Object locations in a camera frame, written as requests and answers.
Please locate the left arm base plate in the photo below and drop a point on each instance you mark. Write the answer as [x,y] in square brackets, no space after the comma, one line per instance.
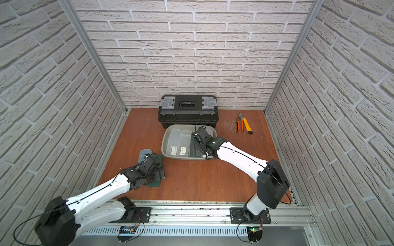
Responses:
[135,214]

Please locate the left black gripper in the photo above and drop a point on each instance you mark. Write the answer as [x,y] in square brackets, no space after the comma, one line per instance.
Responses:
[157,170]

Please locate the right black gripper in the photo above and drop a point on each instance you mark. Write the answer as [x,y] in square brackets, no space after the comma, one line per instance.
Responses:
[197,150]

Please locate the grey plastic storage tray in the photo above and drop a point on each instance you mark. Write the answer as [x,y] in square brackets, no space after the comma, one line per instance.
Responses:
[193,129]

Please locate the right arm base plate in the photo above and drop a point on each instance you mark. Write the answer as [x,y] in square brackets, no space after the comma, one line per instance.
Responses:
[242,215]

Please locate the black plastic toolbox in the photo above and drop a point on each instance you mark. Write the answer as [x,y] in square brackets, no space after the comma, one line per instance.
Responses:
[188,110]

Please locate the orange handled pliers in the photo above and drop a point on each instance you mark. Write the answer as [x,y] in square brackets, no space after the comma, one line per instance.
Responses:
[240,123]

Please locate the dark green translucent pencil case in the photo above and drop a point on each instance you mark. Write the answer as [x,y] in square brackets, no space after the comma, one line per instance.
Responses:
[156,184]

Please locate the controller board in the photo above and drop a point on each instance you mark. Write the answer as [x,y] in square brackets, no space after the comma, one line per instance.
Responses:
[127,233]
[254,234]

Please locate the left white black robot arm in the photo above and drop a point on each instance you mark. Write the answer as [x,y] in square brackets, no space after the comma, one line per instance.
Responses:
[66,219]

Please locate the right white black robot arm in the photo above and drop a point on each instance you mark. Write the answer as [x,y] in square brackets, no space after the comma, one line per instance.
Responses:
[272,182]

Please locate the clear rectangular pencil case barcode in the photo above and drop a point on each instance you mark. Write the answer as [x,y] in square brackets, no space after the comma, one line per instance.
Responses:
[184,146]

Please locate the clear pencil case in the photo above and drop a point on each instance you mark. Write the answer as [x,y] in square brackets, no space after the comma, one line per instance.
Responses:
[210,132]
[173,141]

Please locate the grey-blue pencil case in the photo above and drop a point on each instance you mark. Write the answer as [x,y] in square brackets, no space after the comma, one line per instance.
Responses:
[144,154]

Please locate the aluminium rail frame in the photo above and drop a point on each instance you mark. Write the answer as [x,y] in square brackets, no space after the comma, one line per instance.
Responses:
[290,225]

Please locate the right controller board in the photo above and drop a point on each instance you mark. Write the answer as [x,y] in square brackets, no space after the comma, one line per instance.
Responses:
[254,234]

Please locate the left controller board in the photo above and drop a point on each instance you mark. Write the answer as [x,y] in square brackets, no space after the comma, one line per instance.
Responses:
[127,233]

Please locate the yellow utility knife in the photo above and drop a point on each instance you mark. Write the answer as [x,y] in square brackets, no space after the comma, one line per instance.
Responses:
[246,127]

